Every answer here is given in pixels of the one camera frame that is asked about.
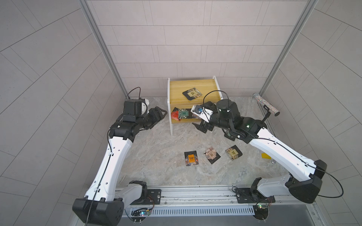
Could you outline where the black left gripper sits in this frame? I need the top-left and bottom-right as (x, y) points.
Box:
(134, 106), (167, 129)

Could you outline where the orange label black tea bag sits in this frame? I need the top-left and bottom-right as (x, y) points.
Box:
(184, 151), (199, 166)

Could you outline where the yellow olive tea bag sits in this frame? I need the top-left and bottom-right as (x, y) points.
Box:
(225, 145), (243, 160)

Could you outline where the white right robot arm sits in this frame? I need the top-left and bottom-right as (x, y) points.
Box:
(191, 99), (327, 203)

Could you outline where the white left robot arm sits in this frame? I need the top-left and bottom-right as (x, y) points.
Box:
(72, 106), (167, 226)

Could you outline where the red tea bag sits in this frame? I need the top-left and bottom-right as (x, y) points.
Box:
(171, 108), (181, 121)

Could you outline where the green label floral tea bag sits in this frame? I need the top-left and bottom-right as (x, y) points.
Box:
(178, 109), (192, 120)

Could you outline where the beige label tea bag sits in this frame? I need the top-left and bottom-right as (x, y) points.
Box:
(183, 88), (202, 101)

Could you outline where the yellow tag on floor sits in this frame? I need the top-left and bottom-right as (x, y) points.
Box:
(261, 153), (272, 160)

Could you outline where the glitter roller on black stand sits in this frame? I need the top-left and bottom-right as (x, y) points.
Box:
(252, 93), (280, 122)

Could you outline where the left circuit board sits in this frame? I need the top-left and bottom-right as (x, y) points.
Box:
(131, 208), (151, 224)

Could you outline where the circuit board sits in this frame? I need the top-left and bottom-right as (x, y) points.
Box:
(131, 208), (151, 224)
(253, 204), (269, 221)

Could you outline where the right circuit board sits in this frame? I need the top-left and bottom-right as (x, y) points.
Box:
(253, 204), (269, 221)

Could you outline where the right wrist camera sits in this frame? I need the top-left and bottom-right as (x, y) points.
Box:
(191, 105), (214, 122)

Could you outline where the white frame wooden shelf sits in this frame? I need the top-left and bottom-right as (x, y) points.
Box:
(167, 76), (223, 135)

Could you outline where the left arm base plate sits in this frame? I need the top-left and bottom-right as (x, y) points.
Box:
(131, 189), (162, 205)

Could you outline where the aluminium rail frame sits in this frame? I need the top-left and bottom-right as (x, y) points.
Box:
(116, 186), (326, 226)

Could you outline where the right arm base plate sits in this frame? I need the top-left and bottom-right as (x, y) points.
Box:
(232, 186), (275, 204)

